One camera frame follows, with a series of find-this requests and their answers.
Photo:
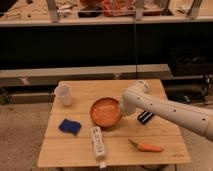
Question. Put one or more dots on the orange ceramic bowl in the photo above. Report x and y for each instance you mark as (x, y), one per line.
(105, 112)

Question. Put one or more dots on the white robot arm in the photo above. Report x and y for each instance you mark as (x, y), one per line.
(196, 119)

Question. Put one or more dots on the clear plastic cup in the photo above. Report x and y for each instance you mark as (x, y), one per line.
(63, 94)

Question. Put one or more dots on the wooden table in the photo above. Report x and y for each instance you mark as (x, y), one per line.
(60, 149)

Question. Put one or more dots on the black white striped box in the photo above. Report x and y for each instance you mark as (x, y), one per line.
(144, 117)

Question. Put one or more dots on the blue sponge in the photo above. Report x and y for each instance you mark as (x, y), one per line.
(69, 126)

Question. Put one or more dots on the white remote controller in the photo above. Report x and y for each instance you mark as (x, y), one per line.
(97, 142)

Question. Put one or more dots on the orange toy carrot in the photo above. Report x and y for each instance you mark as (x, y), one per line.
(146, 147)

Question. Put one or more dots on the red items on shelf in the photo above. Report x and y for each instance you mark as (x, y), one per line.
(115, 8)

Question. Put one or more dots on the grey metal bench rail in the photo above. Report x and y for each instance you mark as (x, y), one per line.
(51, 76)

